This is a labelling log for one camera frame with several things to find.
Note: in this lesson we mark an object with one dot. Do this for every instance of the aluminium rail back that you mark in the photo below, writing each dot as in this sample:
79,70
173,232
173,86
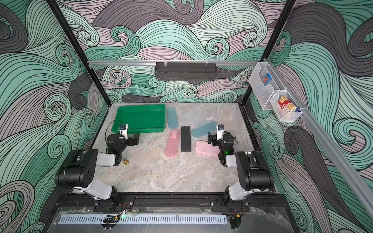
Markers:
133,62

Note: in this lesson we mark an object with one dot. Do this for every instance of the clear ribbed pencil case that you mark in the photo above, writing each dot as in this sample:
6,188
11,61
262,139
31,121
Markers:
193,113

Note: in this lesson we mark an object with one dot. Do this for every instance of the green storage tray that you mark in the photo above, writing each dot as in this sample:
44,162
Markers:
141,118

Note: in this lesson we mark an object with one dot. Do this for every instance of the aluminium rail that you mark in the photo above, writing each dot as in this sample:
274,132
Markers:
133,62
335,155

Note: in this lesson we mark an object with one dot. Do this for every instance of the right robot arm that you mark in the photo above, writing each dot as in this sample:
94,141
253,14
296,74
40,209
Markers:
253,173

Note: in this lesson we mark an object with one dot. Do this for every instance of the red yellow boxes in bin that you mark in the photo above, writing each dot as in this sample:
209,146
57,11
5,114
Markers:
286,103

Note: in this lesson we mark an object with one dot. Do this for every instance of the teal smooth pencil case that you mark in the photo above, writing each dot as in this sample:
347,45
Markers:
204,129

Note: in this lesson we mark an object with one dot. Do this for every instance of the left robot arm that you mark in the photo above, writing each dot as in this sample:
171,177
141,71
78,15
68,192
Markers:
78,170

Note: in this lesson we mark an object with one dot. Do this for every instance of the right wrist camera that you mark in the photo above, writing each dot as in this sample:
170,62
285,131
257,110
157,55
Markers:
220,131

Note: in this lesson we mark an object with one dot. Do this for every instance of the opaque pink pencil case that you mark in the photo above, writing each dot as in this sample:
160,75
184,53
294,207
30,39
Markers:
206,149

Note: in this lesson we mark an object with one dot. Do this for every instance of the clear wall bin upper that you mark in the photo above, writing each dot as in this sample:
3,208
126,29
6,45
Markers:
264,93

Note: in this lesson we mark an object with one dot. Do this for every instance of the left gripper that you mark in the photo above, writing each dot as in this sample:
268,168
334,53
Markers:
129,139

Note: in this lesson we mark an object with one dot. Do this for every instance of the white slotted cable duct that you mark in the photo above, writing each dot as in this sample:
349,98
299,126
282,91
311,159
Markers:
197,219

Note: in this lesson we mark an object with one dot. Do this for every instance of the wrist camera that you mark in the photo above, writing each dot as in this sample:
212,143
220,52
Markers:
123,131
220,131

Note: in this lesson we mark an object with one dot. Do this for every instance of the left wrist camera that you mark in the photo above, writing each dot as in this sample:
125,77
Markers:
123,131

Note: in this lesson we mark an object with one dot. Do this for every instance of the aluminium rail right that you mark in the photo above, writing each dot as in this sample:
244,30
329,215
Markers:
335,155

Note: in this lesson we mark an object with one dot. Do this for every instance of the black pencil case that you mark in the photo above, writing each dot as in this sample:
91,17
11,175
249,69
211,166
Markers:
185,139

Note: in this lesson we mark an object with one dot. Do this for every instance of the translucent pink pencil case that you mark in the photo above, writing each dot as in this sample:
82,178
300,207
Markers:
172,143

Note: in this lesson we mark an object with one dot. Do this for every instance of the clear wall bin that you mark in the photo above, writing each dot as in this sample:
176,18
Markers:
264,93
284,115

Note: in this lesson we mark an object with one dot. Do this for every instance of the black wall shelf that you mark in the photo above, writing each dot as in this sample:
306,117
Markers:
185,72

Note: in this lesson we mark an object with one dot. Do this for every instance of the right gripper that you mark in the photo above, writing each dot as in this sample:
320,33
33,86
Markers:
215,140

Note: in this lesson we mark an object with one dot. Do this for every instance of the blue red item in bin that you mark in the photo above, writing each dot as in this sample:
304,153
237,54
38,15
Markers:
266,79

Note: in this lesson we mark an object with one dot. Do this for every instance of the teal ribbed pencil case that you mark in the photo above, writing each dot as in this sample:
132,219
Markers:
172,118

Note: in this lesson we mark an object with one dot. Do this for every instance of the clear wall bin lower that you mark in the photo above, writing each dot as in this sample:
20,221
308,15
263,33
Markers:
284,115

